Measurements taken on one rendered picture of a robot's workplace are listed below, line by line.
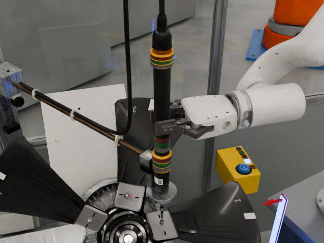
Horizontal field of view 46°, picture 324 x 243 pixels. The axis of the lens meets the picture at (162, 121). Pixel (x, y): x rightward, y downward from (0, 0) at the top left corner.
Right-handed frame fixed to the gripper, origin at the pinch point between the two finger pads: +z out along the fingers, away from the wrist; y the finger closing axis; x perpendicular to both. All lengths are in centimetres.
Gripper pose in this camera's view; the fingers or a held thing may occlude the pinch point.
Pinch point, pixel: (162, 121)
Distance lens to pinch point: 79.6
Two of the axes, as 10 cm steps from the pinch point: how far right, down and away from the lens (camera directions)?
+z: -9.6, 1.5, -2.2
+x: 0.1, -8.2, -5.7
